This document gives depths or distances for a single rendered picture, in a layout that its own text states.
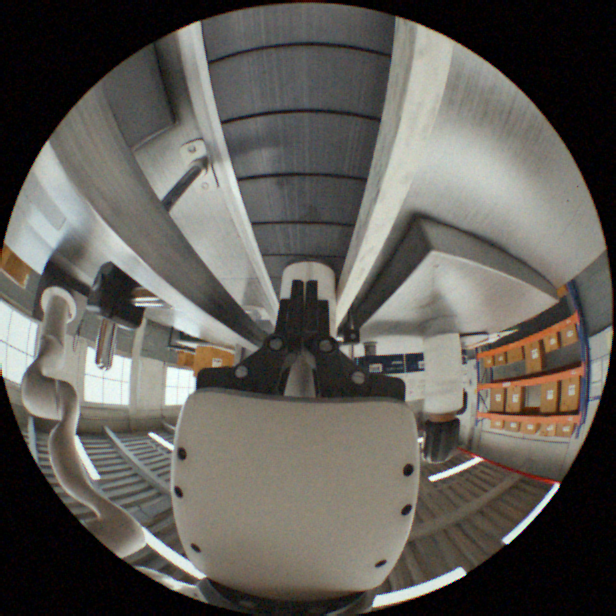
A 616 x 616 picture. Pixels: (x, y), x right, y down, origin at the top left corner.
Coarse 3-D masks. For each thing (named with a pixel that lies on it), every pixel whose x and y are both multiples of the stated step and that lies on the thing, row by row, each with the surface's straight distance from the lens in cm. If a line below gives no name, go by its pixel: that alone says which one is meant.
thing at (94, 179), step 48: (96, 96) 5; (48, 144) 4; (96, 144) 4; (48, 192) 5; (96, 192) 4; (144, 192) 4; (96, 240) 4; (144, 240) 4; (192, 288) 5; (240, 336) 9
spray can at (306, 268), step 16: (288, 272) 16; (304, 272) 15; (320, 272) 15; (288, 288) 15; (304, 288) 14; (320, 288) 14; (304, 304) 14; (304, 368) 13; (288, 384) 13; (304, 384) 13
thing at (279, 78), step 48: (240, 48) 11; (288, 48) 10; (336, 48) 10; (384, 48) 11; (240, 96) 10; (288, 96) 10; (336, 96) 10; (384, 96) 10; (240, 144) 11; (288, 144) 10; (336, 144) 10; (288, 192) 12; (336, 192) 11; (288, 240) 14; (336, 240) 14; (336, 288) 21
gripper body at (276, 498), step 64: (192, 448) 8; (256, 448) 7; (320, 448) 6; (384, 448) 7; (192, 512) 8; (256, 512) 7; (320, 512) 7; (384, 512) 8; (256, 576) 9; (320, 576) 9; (384, 576) 10
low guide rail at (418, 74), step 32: (416, 32) 8; (416, 64) 7; (448, 64) 8; (416, 96) 7; (384, 128) 8; (416, 128) 7; (384, 160) 8; (416, 160) 7; (384, 192) 8; (384, 224) 9; (352, 256) 11; (352, 288) 14
